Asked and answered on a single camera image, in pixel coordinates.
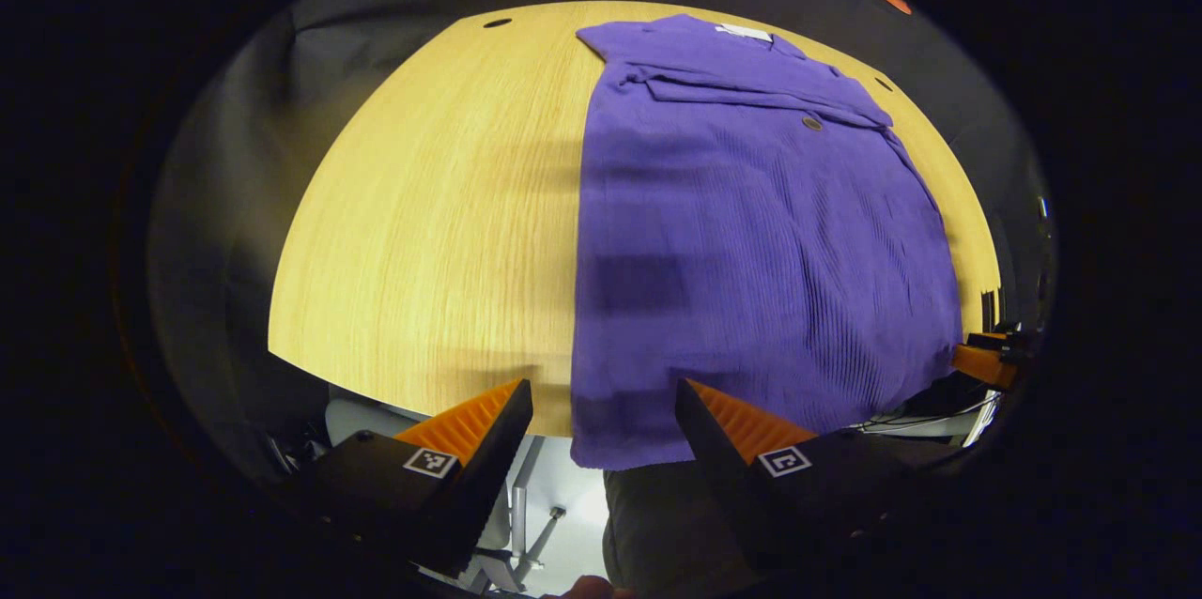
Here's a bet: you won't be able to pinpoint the purple ribbed garment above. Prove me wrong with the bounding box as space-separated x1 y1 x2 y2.
568 13 966 471

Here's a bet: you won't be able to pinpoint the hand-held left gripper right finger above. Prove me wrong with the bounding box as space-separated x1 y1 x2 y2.
674 377 940 581

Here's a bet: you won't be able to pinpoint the person's dark trousers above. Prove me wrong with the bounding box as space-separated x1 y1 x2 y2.
601 460 752 592

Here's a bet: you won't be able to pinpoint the grey metal frame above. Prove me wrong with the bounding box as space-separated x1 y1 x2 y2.
470 435 569 592

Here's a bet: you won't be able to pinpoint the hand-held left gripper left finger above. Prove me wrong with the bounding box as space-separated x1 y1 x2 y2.
310 378 534 579

